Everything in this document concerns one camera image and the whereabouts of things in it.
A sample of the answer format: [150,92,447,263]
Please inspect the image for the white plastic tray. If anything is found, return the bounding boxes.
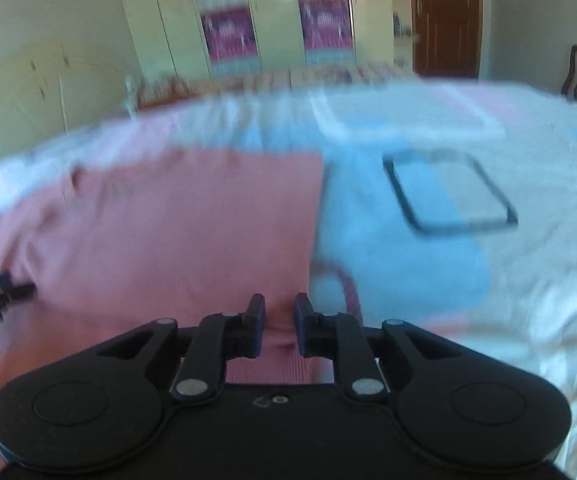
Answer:
[311,84,508,147]

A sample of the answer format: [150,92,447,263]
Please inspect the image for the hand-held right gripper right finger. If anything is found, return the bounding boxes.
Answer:
[293,291,470,405]

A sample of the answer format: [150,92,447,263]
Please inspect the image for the pink knit garment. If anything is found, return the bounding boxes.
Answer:
[0,150,326,480]

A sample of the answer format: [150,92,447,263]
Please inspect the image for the pink wall poster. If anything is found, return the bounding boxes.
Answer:
[187,0,262,79]
[291,0,357,67]

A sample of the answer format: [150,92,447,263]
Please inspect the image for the pastel patchwork bed sheet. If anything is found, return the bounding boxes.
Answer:
[0,77,577,480]

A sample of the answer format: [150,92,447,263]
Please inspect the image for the black rimmed tray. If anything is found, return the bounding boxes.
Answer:
[382,151,520,237]

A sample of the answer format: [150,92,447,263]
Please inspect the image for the floral covered bed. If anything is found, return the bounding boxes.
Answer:
[135,61,421,111]

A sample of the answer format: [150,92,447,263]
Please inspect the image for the cream wardrobe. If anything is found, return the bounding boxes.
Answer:
[113,0,395,82]

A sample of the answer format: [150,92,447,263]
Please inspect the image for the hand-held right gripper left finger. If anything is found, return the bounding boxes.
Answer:
[96,292,268,404]

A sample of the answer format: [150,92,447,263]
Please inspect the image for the cream low cabinet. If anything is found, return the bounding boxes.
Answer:
[0,41,142,177]

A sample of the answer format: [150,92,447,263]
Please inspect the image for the brown wooden door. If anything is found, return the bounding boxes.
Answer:
[408,0,484,79]

